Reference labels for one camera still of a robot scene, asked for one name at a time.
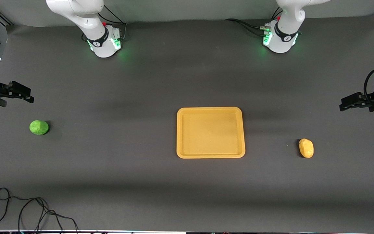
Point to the green apple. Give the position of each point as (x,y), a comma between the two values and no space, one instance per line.
(39,127)

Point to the dark grey table mat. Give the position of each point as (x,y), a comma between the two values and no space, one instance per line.
(141,81)

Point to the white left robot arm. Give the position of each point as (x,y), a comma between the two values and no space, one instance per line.
(284,35)

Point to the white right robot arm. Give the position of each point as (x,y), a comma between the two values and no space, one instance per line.
(76,13)

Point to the yellow plastic tray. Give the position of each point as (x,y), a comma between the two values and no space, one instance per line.
(210,133)

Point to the aluminium frame rail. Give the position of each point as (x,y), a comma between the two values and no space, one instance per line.
(3,18)

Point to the yellow potato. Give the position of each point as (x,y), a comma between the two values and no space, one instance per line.
(306,148)

